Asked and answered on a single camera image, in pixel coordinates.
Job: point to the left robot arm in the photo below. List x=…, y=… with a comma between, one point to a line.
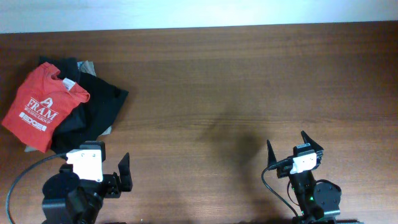
x=76, y=194

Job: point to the beige folded garment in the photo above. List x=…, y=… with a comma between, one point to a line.
x=87, y=67

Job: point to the black folded shirt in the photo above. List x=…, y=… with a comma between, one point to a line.
x=91, y=119

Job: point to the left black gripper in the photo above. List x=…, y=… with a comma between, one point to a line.
x=113, y=183

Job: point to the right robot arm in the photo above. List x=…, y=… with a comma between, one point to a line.
x=319, y=200

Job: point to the red printed t-shirt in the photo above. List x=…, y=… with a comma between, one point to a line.
x=42, y=102

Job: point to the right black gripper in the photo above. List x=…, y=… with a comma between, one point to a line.
x=286, y=168

